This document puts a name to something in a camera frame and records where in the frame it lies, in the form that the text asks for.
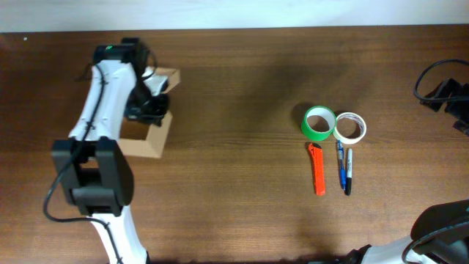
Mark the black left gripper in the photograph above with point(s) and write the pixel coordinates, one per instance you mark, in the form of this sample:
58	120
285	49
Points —
152	116

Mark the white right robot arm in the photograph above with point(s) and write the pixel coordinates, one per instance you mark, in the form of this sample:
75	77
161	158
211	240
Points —
440	233

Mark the blue ballpoint pen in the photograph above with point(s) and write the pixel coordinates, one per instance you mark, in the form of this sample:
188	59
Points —
342	171

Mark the cream masking tape roll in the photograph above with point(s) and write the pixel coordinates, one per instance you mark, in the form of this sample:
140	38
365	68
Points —
350	128

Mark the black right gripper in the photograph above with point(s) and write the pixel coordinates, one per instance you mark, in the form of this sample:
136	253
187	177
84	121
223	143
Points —
444	90

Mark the orange utility knife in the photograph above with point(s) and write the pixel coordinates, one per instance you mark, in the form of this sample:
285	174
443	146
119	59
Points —
315	151

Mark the green tape roll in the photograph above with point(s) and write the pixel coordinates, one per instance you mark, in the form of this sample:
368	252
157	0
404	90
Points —
318	123

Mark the black grey marker pen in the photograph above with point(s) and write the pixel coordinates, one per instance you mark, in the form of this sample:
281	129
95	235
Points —
348	187

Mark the brown cardboard box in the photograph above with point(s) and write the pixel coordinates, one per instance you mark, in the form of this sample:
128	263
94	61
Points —
153	144

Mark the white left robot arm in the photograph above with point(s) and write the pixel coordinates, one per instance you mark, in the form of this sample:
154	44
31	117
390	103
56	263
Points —
94	181

